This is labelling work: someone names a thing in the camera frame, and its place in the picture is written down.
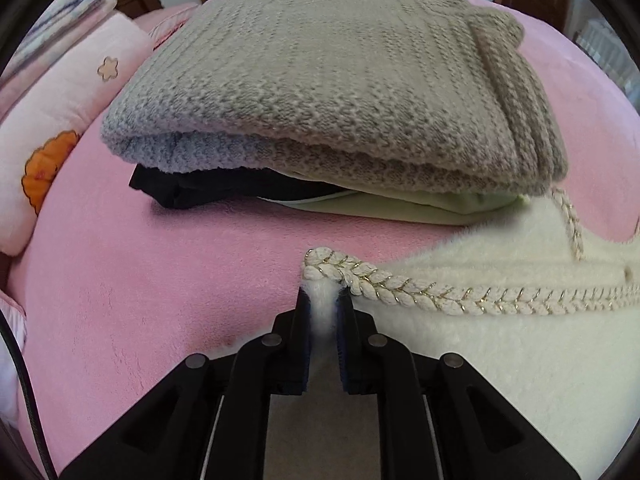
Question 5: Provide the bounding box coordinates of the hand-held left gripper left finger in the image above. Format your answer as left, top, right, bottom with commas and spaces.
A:
59, 287, 313, 480

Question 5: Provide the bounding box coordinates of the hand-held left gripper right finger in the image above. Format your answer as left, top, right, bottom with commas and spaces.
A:
336, 290, 581, 480

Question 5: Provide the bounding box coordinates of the dark wooden headboard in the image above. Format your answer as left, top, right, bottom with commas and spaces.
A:
112, 0, 166, 20

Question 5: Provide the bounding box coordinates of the folded grey knit sweater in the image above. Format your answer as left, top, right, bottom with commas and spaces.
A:
100, 0, 568, 197

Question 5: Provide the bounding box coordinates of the white fluffy braided-trim cardigan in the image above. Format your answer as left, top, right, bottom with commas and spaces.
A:
265, 187, 640, 480

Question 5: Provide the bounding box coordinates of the black cable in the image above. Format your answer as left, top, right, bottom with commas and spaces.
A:
0, 310, 58, 480

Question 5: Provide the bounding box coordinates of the pink pillow with orange print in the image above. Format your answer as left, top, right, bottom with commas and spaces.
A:
0, 10, 156, 256

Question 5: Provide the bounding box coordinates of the folded light green garment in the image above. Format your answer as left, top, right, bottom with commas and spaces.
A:
260, 190, 531, 226

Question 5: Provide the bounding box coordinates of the folded floral quilt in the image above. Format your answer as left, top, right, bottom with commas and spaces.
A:
0, 0, 118, 81

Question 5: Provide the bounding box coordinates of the folded black garment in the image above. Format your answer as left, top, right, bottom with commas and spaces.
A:
128, 162, 351, 210

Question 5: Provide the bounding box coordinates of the pink bed blanket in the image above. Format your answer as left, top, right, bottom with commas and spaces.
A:
7, 0, 640, 476

